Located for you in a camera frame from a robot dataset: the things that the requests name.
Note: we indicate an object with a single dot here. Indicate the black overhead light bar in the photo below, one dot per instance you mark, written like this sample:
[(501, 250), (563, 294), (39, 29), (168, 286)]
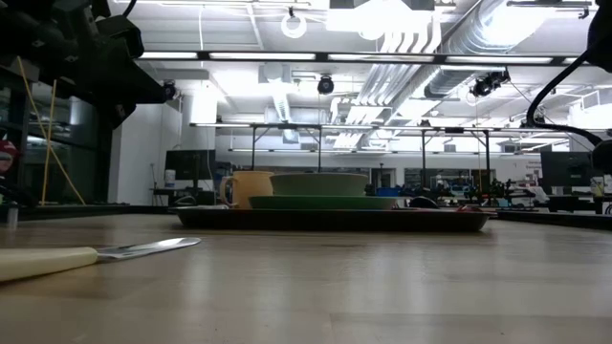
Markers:
[(325, 56)]

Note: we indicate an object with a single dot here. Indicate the orange mug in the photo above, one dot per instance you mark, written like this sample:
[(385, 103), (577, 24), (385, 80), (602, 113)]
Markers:
[(251, 188)]

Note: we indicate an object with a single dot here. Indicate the small silver post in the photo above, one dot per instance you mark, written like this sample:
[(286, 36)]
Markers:
[(12, 217)]

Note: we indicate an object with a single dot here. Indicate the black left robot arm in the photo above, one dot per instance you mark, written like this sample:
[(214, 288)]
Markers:
[(38, 33)]

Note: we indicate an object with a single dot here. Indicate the black computer monitor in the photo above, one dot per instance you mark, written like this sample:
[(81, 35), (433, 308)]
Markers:
[(189, 165), (566, 167)]

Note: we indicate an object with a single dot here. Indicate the person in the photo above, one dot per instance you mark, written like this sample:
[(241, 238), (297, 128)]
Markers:
[(6, 157)]

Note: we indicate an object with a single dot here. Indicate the brown plastic tray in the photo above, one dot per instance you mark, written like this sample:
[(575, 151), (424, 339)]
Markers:
[(311, 221)]

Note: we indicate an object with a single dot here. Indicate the green plate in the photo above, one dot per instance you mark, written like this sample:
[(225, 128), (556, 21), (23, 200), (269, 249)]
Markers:
[(322, 202)]

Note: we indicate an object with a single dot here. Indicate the black background metal frame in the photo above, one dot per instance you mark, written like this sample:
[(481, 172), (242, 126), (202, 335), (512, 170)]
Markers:
[(287, 126)]

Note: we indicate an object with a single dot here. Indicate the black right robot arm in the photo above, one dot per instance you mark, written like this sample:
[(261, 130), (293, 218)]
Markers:
[(603, 33)]

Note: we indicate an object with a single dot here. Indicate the small black camera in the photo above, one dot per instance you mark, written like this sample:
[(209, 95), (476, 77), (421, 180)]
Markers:
[(168, 90)]

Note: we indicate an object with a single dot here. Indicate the blue bin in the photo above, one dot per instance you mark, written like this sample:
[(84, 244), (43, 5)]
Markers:
[(388, 192)]

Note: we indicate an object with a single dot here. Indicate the black overhead camera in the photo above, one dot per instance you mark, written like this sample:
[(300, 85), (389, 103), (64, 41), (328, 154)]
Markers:
[(325, 85)]

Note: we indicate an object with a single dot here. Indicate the silver ventilation duct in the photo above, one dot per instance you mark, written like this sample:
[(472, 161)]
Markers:
[(459, 81)]

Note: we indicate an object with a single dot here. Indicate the beige bowl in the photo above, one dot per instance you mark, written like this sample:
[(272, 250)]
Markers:
[(318, 184)]

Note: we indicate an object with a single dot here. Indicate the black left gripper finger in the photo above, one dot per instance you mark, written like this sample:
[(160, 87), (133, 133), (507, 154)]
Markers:
[(148, 85), (146, 97)]

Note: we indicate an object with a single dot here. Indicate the black ceiling camera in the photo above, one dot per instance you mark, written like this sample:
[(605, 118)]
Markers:
[(485, 86)]

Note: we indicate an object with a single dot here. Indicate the black aluminium table frame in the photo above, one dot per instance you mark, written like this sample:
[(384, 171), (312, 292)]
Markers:
[(95, 212)]

